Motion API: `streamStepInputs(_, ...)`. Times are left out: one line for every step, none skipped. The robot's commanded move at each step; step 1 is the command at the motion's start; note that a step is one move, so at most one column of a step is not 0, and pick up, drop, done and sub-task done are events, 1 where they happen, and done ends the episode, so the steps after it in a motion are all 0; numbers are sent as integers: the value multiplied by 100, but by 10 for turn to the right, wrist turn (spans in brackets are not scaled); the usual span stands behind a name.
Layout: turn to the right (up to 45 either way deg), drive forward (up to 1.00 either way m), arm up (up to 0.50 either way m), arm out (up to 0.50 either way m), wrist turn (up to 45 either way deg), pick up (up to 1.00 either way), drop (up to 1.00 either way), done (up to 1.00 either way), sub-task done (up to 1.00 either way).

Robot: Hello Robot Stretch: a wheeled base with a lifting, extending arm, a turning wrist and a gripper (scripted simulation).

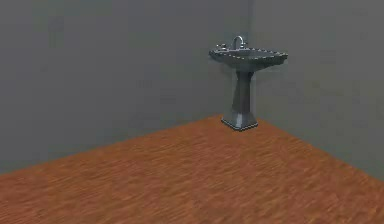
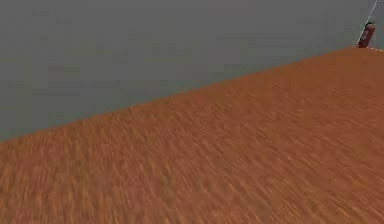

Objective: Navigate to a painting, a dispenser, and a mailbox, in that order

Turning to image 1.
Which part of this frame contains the silver sink faucet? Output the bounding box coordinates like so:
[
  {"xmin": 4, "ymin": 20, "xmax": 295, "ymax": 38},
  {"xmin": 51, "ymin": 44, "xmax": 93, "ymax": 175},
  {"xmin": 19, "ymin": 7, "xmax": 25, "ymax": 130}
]
[{"xmin": 215, "ymin": 35, "xmax": 248, "ymax": 51}]

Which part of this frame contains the grey pedestal sink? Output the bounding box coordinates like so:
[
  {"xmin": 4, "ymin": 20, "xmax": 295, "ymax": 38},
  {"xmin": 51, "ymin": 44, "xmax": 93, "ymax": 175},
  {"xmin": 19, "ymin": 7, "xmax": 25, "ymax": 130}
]
[{"xmin": 208, "ymin": 47, "xmax": 289, "ymax": 132}]

